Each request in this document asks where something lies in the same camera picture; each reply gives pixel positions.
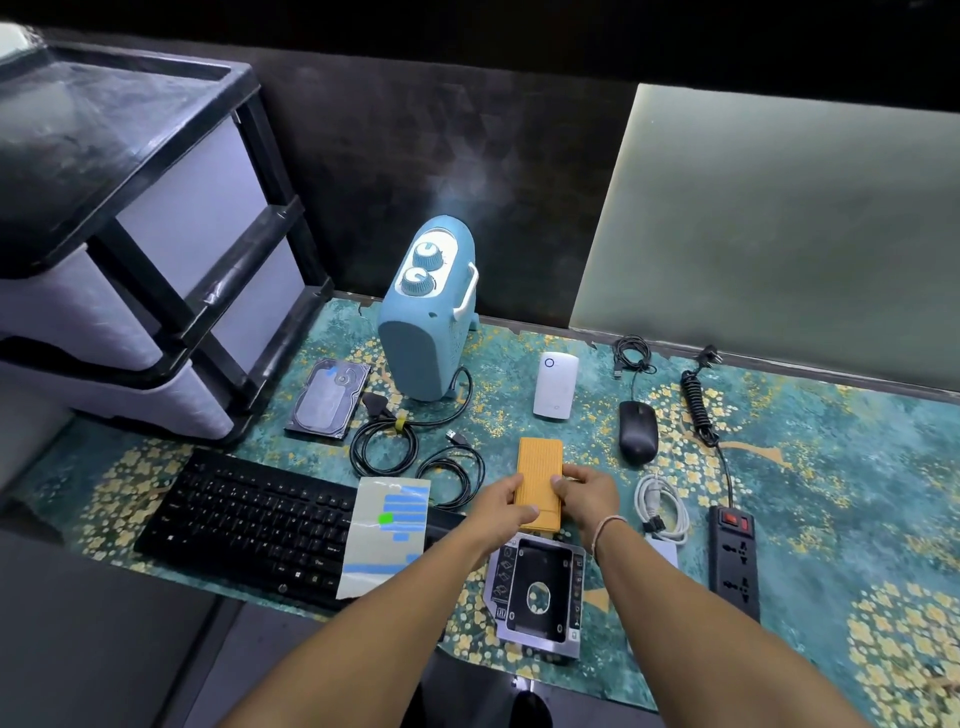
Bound person's right hand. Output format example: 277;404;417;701
551;463;623;558

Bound person's left hand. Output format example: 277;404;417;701
465;471;542;561

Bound orange ribbed rectangular box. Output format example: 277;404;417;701
514;437;565;535

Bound person's left forearm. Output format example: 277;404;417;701
217;521;498;728

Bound person's right forearm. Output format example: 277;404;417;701
591;517;875;728

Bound pale thread wrist band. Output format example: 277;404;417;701
591;514;629;561

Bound white wifi range extender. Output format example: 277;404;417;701
533;351;580;420

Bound silver drive caddy tray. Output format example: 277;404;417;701
482;531;588;661

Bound screen protector sheet blue stickers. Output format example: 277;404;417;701
335;475;432;601

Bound silver hard disk drive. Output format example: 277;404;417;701
284;357;373;441

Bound green floral table cloth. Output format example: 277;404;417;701
7;296;960;728

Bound black computer keyboard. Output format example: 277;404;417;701
133;448;470;612

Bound frosted pale green glass panel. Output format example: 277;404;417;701
567;82;960;391

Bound black and white drawer unit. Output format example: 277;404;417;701
0;22;336;450

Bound black coiled usb cable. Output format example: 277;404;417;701
414;429;486;511

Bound black wired computer mouse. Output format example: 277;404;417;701
611;334;661;467

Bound white cable with charger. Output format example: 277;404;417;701
634;474;692;569

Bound black power cable yellow tie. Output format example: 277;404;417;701
349;365;474;478

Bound black power strip coiled cord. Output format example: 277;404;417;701
679;344;762;624

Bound blue humidifier with white handle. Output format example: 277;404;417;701
377;215;480;402

